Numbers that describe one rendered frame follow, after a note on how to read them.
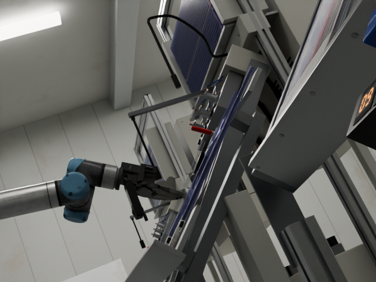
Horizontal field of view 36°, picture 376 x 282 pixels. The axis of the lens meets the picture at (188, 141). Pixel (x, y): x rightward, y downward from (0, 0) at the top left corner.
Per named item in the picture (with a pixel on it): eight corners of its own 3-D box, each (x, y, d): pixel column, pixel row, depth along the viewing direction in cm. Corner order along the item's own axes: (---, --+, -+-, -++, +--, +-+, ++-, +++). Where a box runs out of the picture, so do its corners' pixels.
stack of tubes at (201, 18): (223, 28, 183) (189, -37, 191) (196, 103, 229) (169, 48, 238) (258, 18, 187) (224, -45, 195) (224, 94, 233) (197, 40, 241)
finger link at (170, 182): (187, 177, 180) (158, 172, 179) (184, 194, 177) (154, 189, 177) (186, 181, 182) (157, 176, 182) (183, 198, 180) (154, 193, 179)
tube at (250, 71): (170, 257, 111) (164, 254, 111) (168, 258, 112) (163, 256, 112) (255, 67, 136) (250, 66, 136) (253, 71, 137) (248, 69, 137)
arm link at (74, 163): (64, 186, 180) (71, 160, 183) (99, 193, 181) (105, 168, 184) (64, 178, 173) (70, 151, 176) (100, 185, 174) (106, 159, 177)
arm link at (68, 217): (59, 211, 165) (67, 175, 170) (62, 221, 176) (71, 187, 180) (86, 216, 166) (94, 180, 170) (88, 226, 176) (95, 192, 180)
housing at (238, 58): (268, 80, 176) (224, 64, 176) (231, 144, 220) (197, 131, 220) (274, 59, 179) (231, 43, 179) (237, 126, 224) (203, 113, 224)
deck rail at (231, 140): (197, 288, 145) (174, 280, 145) (196, 290, 147) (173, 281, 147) (270, 65, 176) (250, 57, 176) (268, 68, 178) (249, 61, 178)
